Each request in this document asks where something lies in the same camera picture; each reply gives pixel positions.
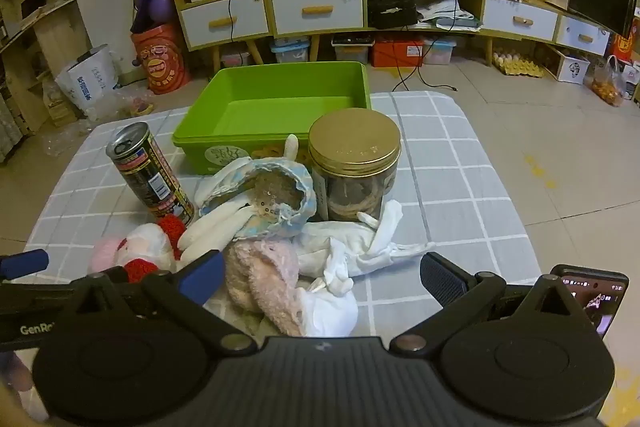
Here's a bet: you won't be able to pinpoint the red printed bag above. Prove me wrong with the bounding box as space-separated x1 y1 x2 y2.
131 24 192 95

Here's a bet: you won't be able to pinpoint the white sock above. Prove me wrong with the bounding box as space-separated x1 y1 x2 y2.
295 279 359 338

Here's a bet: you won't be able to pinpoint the wooden bookshelf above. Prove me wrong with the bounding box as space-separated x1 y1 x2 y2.
0 0 93 162

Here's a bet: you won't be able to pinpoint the clear storage box blue lid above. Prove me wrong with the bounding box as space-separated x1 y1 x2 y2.
270 38 311 66

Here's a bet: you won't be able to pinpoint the green plastic bin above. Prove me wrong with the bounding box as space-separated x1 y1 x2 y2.
171 61 373 178

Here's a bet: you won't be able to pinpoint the black smartphone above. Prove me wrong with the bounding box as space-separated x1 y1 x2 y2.
550 263 630 340

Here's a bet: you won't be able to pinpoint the grey checkered blanket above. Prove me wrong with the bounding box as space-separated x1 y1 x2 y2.
10 91 543 338

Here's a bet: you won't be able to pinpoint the white printed carton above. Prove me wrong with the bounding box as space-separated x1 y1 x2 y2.
55 44 120 108

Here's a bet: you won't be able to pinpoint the black bag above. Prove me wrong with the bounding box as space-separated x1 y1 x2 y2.
366 0 422 30

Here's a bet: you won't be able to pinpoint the long wooden cabinet white drawers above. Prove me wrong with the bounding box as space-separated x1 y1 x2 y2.
265 0 612 68

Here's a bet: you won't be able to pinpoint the pink white red plush doll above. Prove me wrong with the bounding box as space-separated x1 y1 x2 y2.
90 214 201 285

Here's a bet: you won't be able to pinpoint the tray of eggs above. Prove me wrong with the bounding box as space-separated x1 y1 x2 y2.
492 51 545 79

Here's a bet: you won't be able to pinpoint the dark purple bag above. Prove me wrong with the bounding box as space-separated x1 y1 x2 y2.
131 0 167 34

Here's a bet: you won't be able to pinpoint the black power cable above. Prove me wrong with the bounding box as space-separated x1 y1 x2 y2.
392 27 456 94

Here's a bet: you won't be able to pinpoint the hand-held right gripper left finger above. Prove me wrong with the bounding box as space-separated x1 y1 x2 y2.
65 251 257 354

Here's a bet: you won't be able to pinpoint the black flat screen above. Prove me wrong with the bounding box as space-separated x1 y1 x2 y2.
566 0 638 50

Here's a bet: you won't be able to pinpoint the rabbit doll blue dress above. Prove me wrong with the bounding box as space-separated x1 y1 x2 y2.
177 134 317 264

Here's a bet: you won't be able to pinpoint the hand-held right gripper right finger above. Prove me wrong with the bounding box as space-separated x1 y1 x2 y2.
390 252 583 355

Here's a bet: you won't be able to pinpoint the glass jar gold lid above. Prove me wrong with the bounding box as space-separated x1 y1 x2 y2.
307 108 402 223

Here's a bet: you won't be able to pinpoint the orange box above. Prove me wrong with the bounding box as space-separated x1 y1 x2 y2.
372 38 426 68

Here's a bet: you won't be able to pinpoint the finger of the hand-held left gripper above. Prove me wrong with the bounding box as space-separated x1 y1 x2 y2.
0 248 50 280

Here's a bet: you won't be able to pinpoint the black drink can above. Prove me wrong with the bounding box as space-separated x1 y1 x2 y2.
105 122 196 228

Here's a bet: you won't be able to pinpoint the white cloth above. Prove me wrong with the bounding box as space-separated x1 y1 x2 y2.
297 199 436 298

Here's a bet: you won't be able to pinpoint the pink fluffy plush toy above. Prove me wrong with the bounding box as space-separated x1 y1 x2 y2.
223 239 307 338

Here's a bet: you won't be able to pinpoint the bag of oranges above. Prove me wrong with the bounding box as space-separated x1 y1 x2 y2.
591 55 626 108

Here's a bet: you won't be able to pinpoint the white printed crate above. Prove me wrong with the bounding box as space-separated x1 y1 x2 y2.
542 44 591 84

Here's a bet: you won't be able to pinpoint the red gift box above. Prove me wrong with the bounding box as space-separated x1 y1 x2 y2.
609 19 640 64

